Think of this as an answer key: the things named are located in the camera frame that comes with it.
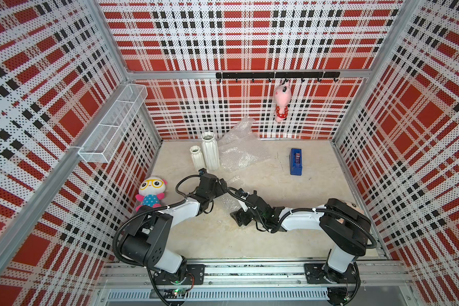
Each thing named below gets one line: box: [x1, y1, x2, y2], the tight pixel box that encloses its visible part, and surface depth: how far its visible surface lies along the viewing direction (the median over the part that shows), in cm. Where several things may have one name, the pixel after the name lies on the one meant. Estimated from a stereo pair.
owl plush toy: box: [135, 176, 168, 212], surface depth 94 cm
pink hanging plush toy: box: [273, 80, 292, 123], surface depth 95 cm
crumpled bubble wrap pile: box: [218, 117, 271, 172], surface depth 113 cm
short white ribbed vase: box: [189, 145, 206, 170], surface depth 97 cm
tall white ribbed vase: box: [200, 131, 220, 171], surface depth 96 cm
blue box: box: [290, 147, 303, 176], surface depth 107 cm
